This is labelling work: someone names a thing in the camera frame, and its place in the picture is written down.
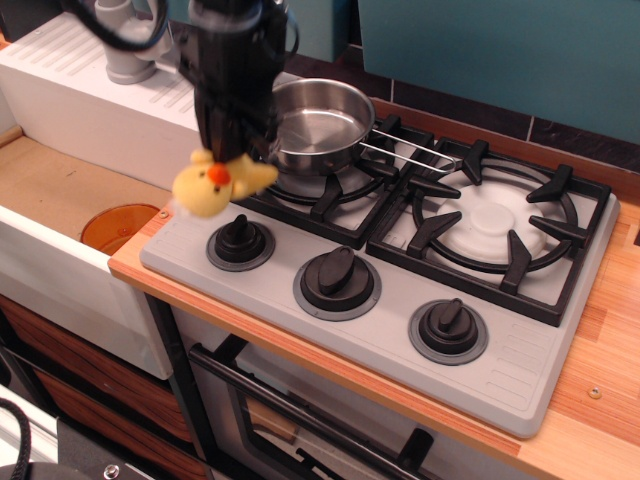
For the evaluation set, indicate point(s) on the black stove knob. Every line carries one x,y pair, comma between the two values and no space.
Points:
240,245
448,332
337,286

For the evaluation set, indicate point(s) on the yellow stuffed duck toy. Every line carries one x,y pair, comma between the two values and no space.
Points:
207,186

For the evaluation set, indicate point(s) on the black right burner grate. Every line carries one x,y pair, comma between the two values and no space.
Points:
520,236

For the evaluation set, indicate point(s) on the oven door with black handle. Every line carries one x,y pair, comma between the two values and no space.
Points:
222,364

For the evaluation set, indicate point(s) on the white toy sink unit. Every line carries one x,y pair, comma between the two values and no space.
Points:
74,144

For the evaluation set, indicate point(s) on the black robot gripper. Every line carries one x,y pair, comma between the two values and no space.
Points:
232,55

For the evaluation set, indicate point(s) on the stainless steel pan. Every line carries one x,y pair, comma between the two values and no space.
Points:
325,125

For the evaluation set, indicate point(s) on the wooden drawer fronts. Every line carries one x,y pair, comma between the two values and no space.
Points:
130,410

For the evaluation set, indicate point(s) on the black right stove knob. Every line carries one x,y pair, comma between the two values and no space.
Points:
448,332

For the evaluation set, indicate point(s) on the black left burner grate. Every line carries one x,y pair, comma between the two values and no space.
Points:
347,206

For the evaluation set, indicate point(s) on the black burner grate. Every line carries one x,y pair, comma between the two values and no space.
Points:
520,236
347,206

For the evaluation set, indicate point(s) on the grey toy faucet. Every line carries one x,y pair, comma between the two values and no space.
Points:
120,17

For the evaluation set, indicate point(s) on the black left stove knob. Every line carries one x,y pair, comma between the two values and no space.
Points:
240,245

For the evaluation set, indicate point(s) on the grey toy stove top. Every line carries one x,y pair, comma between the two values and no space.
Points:
509,385

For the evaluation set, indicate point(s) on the orange plastic bowl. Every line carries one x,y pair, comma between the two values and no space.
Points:
109,230

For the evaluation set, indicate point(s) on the black middle stove knob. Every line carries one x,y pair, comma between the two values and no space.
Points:
337,286

